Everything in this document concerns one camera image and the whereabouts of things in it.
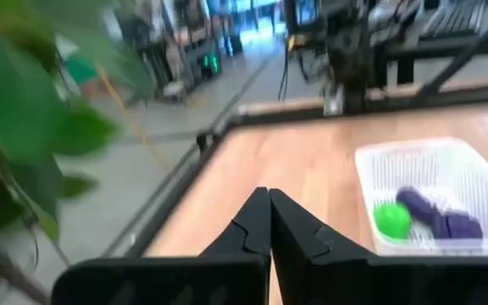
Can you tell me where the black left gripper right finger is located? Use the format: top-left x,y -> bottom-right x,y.
269,188 -> 488,305

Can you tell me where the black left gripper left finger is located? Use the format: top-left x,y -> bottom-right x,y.
51,186 -> 272,305

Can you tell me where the green toy ball fruit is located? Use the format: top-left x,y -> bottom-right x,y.
372,202 -> 413,241

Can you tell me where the purple toy eggplant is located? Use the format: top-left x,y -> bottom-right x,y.
395,186 -> 451,239

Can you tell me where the white perforated plastic basket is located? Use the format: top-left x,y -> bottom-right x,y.
353,136 -> 488,258

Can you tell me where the computer tower with green lights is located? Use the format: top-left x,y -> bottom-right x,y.
192,42 -> 224,81

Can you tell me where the green plant in black pot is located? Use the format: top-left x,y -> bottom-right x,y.
0,0 -> 157,305

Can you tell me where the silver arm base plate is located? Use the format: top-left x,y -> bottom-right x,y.
323,82 -> 345,116

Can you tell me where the black aluminium table frame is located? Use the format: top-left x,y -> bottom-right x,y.
102,0 -> 488,259

